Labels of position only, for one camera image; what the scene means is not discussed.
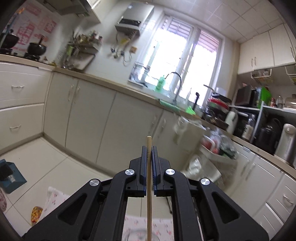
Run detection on white wall water heater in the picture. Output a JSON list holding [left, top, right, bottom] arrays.
[[115, 2, 154, 36]]

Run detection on wooden chopstick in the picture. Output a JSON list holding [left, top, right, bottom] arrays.
[[147, 136, 152, 241]]

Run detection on lower cabinet run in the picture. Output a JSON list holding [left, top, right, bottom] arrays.
[[1, 62, 295, 232]]

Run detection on upper wall cabinets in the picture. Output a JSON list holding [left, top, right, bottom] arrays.
[[238, 24, 295, 75]]

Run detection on yellow patterned slipper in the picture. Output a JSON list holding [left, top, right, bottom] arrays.
[[31, 206, 43, 226]]

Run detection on chrome kitchen faucet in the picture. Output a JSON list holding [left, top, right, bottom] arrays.
[[165, 71, 183, 106]]

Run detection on black wok on stove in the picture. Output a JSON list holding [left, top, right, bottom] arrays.
[[27, 35, 47, 56]]

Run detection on stacked dishes with red lid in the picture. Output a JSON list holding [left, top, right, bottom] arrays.
[[203, 93, 231, 131]]

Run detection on blue dustpan with brush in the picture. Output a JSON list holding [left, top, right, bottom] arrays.
[[0, 159, 27, 194]]

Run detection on white thermos pot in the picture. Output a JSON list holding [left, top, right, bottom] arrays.
[[274, 123, 295, 162]]

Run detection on clear glass jar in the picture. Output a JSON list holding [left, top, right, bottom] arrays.
[[122, 228, 147, 241]]

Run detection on kitchen window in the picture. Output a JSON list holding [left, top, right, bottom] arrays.
[[135, 15, 223, 106]]

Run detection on green dish soap bottle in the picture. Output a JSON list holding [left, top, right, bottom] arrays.
[[155, 76, 166, 92]]

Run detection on wall-mounted utensil rack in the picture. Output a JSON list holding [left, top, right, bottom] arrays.
[[61, 31, 103, 72]]

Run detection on cherry print tablecloth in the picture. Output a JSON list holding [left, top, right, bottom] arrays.
[[39, 186, 175, 241]]

